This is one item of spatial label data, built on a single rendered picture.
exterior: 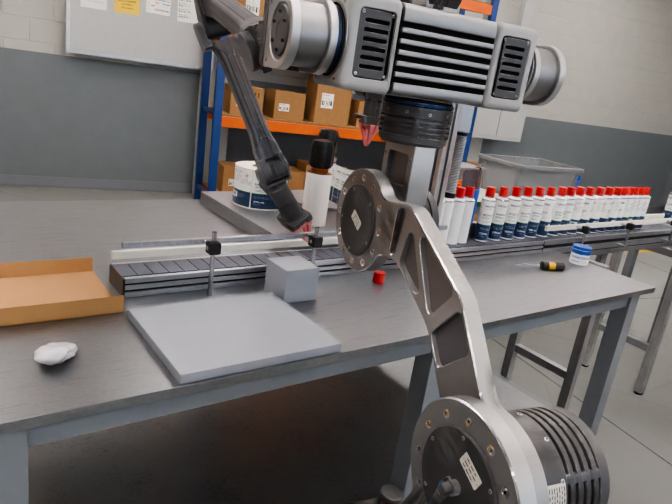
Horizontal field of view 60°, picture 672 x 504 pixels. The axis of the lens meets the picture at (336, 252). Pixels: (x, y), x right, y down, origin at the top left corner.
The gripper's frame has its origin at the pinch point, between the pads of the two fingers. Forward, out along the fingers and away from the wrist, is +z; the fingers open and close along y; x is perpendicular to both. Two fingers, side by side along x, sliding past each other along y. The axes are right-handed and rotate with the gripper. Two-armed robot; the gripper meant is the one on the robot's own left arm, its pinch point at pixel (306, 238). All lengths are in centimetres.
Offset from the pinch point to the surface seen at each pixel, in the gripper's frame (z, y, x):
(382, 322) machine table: 7.6, -37.5, 5.7
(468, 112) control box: -9, -17, -55
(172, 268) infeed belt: -21.3, -3.0, 35.1
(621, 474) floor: 157, -49, -50
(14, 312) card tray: -42, -15, 65
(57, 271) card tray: -33, 11, 56
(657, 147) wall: 501, 305, -639
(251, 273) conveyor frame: -6.9, -5.7, 20.1
